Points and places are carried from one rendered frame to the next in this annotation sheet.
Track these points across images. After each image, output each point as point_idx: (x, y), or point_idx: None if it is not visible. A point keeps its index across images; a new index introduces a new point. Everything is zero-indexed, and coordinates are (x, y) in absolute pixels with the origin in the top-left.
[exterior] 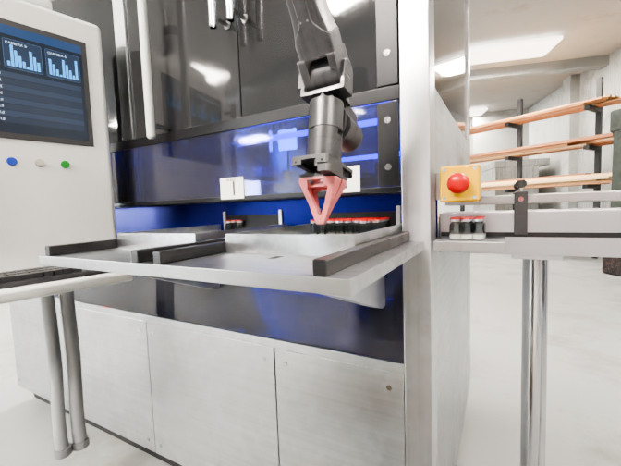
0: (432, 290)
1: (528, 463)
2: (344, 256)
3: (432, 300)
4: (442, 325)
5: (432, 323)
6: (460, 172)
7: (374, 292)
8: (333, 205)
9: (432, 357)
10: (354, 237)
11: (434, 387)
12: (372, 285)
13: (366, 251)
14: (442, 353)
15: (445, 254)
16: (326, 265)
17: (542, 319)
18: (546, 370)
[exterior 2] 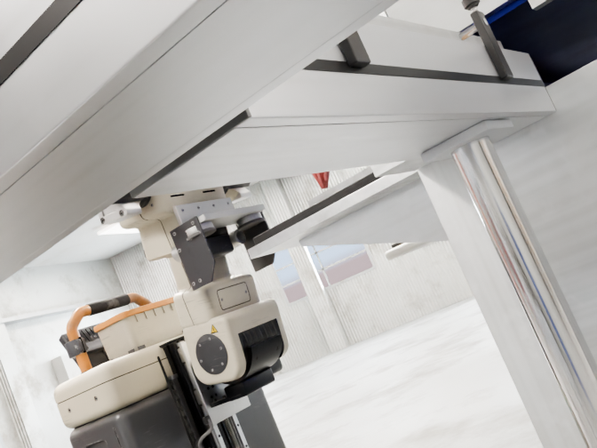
0: (449, 217)
1: None
2: (271, 229)
3: (448, 231)
4: (556, 259)
5: (458, 260)
6: None
7: (427, 226)
8: (317, 173)
9: (484, 305)
10: (307, 202)
11: (517, 348)
12: (418, 219)
13: (302, 215)
14: (576, 304)
15: (552, 130)
16: (254, 241)
17: (497, 254)
18: (548, 347)
